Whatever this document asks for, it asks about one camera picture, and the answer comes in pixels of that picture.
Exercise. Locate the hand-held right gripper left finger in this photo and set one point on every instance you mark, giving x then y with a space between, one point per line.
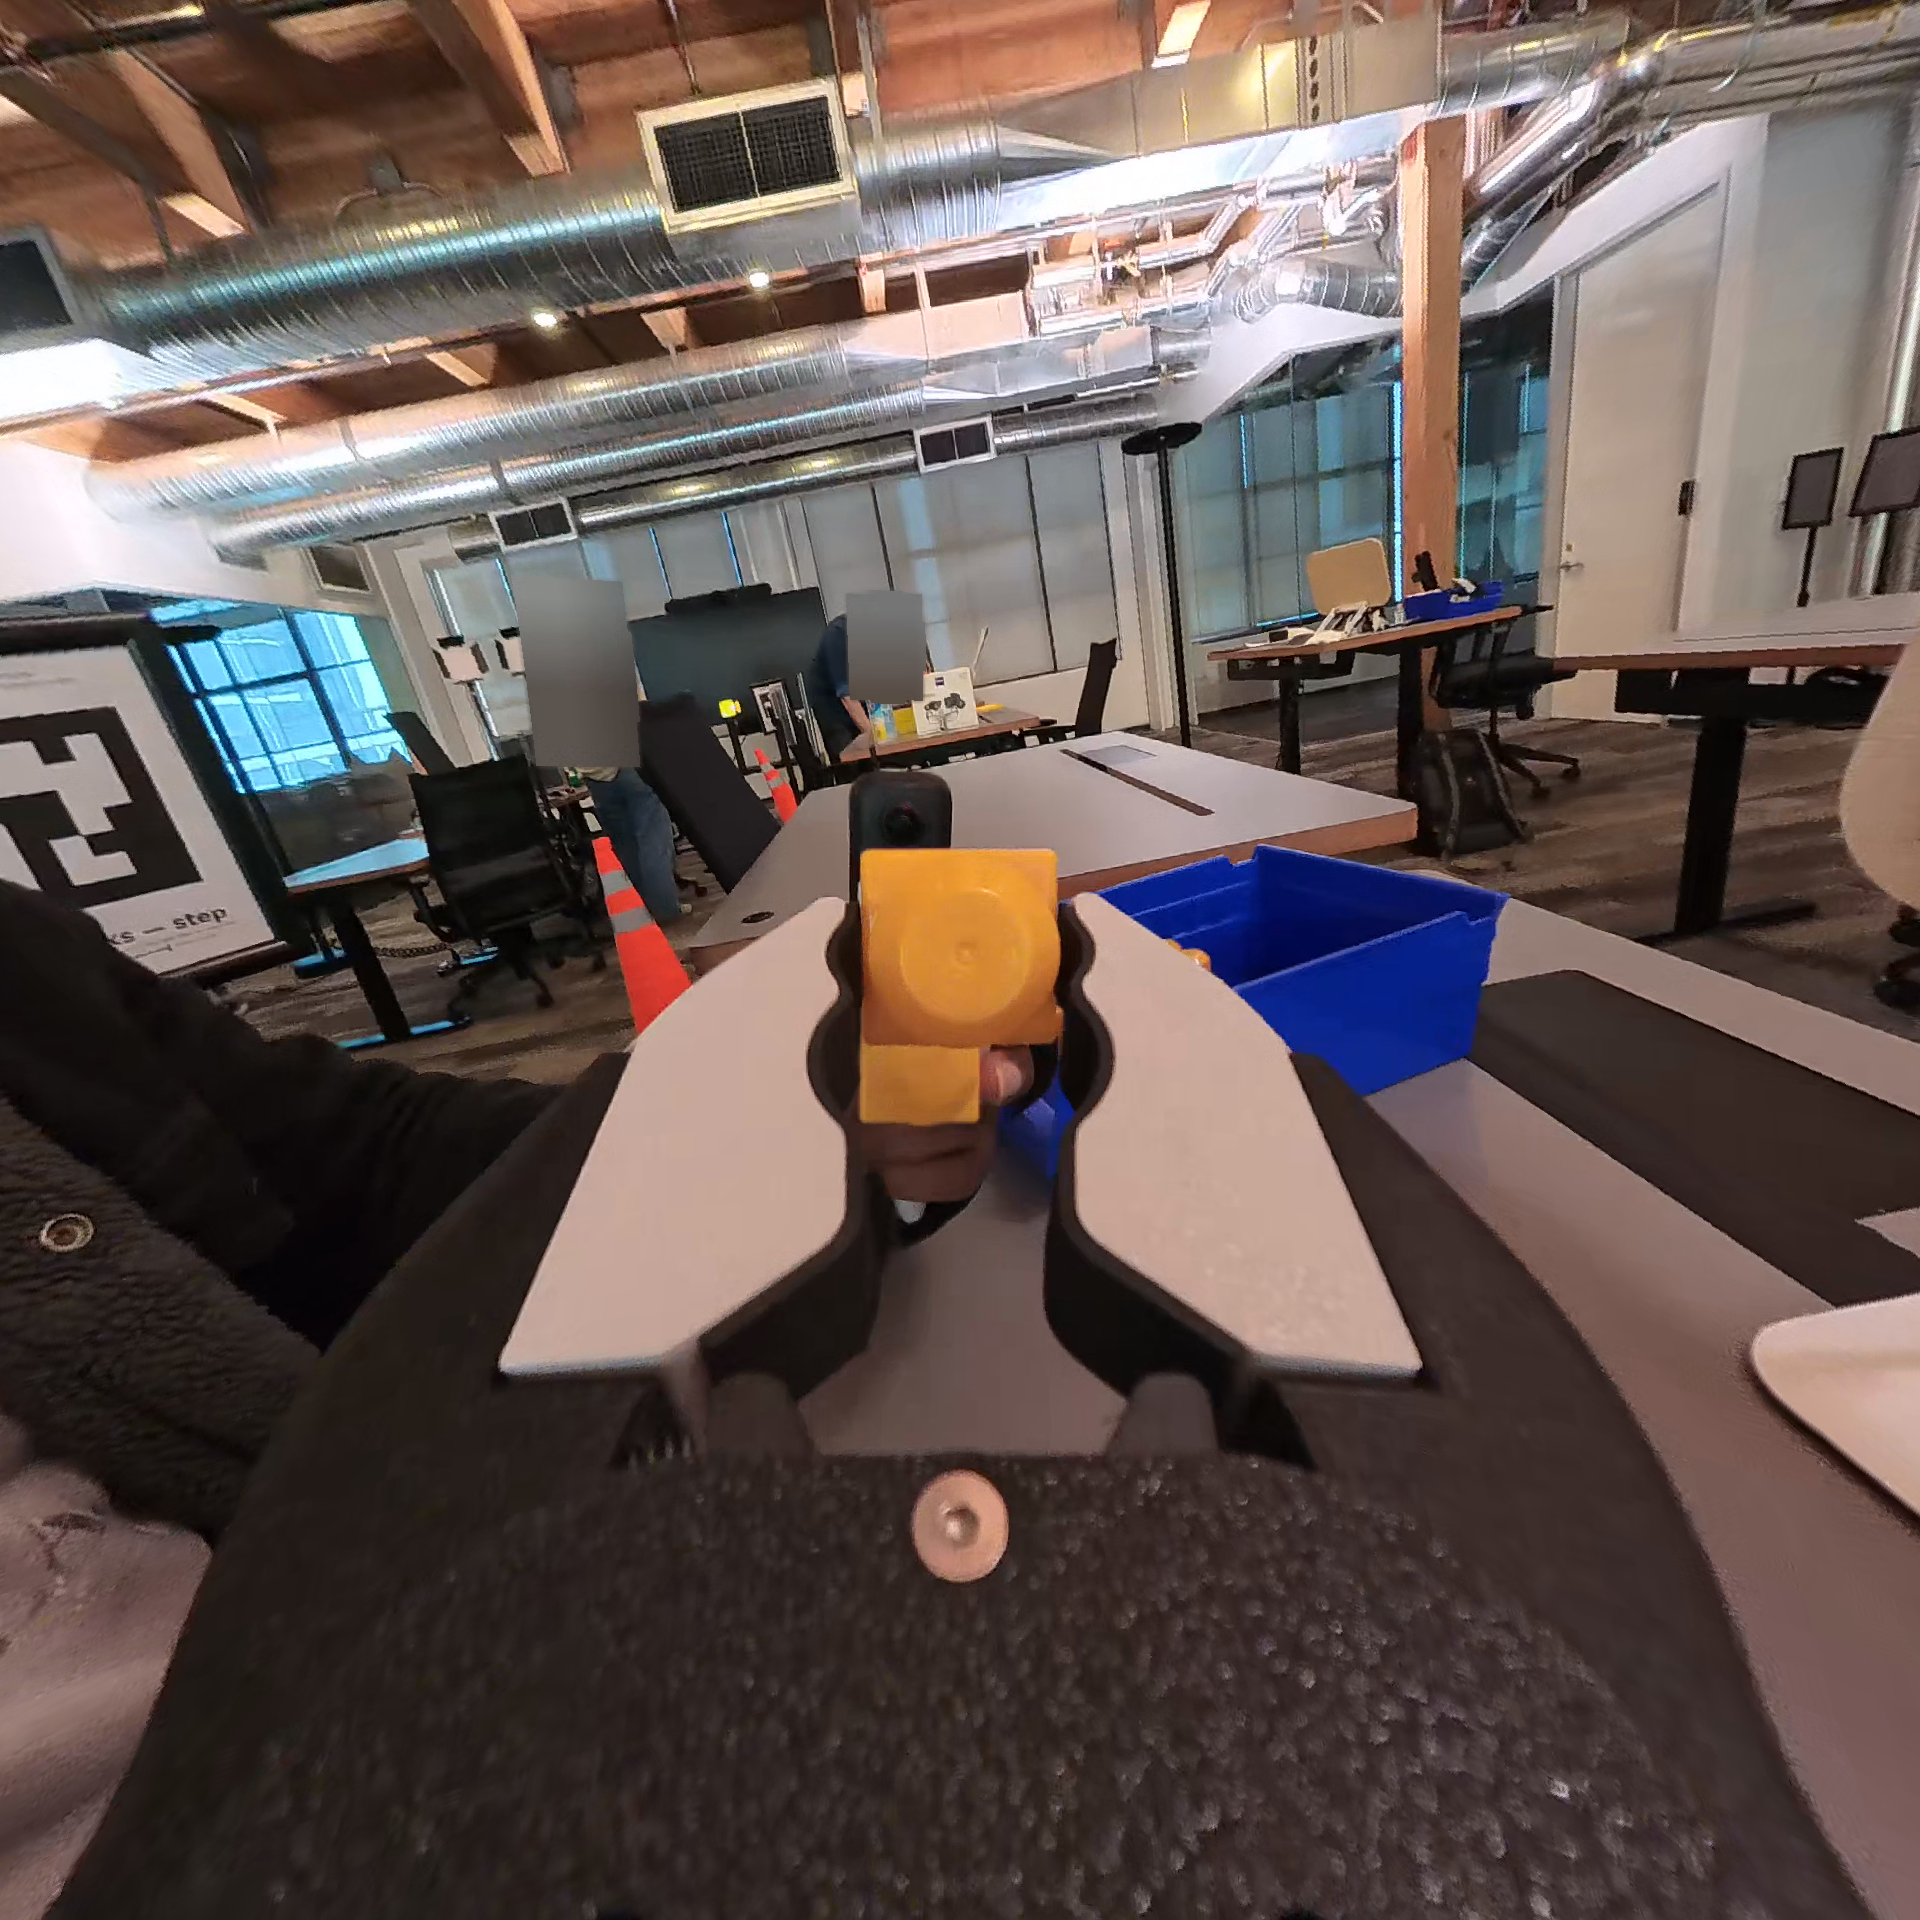
691 1185

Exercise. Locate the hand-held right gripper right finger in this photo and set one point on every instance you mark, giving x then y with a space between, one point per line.
1230 1185

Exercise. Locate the yellow one-stud mega block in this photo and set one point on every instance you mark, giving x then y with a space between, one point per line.
961 945

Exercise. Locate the blue plastic bin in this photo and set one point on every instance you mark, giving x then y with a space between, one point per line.
1349 975
1453 603

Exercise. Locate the person's left forearm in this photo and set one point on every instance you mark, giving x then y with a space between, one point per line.
300 1110

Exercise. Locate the person's left hand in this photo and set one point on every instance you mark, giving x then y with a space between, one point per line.
930 1162

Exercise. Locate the wooden top office desk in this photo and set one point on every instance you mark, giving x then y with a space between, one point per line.
961 735
1723 661
358 862
1349 639

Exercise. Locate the orange traffic cone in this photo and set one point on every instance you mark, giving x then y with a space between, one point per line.
637 945
774 786

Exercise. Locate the grey top table wooden edge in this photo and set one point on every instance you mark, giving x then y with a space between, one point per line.
1050 810

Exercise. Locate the dark standing board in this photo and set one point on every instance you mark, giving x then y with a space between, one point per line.
720 661

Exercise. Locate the black floor lamp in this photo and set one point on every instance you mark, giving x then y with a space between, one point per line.
1171 570

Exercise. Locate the black backpack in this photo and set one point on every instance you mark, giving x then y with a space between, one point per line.
1464 797

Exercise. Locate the wooden document stand white base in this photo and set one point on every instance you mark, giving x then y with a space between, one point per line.
1346 579
1860 1395

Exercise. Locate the person's dark fleece jacket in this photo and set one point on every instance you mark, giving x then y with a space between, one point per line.
120 1320

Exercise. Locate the ceiling air vent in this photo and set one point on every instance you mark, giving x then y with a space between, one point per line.
746 150

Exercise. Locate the patterned marker sign board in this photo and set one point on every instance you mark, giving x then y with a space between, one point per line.
90 797

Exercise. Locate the person's pale garment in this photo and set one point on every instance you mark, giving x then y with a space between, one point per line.
75 1651

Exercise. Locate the white door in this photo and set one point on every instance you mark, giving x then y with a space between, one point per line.
1634 421

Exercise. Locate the framed sign on stand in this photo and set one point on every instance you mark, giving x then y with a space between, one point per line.
1812 488
1885 474

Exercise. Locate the silver ventilation duct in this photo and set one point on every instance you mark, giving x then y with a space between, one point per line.
600 406

